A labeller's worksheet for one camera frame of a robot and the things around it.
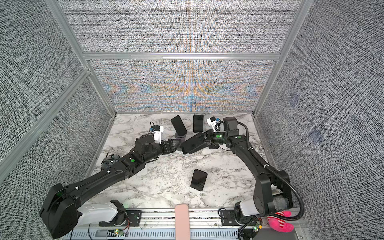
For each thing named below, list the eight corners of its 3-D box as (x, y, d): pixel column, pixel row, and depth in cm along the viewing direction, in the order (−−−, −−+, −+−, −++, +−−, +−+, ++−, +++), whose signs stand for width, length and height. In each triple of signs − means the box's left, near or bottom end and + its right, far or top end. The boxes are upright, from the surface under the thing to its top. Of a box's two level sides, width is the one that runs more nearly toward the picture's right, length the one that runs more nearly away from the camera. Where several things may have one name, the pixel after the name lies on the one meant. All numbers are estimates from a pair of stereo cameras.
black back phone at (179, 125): (179, 140, 105) (178, 126, 93) (173, 133, 109) (170, 119, 97) (186, 135, 108) (185, 121, 96) (179, 129, 111) (177, 114, 99)
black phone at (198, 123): (193, 134, 108) (193, 120, 96) (193, 129, 111) (193, 114, 99) (202, 134, 108) (203, 120, 96) (202, 129, 111) (203, 114, 99)
